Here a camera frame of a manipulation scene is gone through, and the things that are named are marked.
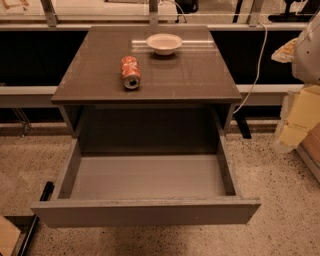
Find open grey top drawer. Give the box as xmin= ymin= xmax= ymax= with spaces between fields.
xmin=31 ymin=140 xmax=261 ymax=228

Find red coke can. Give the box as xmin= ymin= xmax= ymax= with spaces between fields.
xmin=121 ymin=56 xmax=141 ymax=89

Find black floor rail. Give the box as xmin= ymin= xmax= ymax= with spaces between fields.
xmin=17 ymin=181 xmax=54 ymax=256

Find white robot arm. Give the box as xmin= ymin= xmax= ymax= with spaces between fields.
xmin=271 ymin=13 xmax=320 ymax=153

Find brown cardboard box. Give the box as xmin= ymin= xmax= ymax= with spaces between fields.
xmin=297 ymin=123 xmax=320 ymax=183

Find dark grey drawer cabinet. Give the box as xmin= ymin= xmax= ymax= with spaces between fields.
xmin=52 ymin=26 xmax=240 ymax=155

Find white cable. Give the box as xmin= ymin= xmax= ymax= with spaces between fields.
xmin=232 ymin=22 xmax=269 ymax=115

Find grey horizontal railing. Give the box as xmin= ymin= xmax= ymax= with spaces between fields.
xmin=0 ymin=83 xmax=304 ymax=109

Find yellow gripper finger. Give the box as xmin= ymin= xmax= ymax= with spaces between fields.
xmin=273 ymin=84 xmax=320 ymax=153
xmin=271 ymin=38 xmax=297 ymax=63

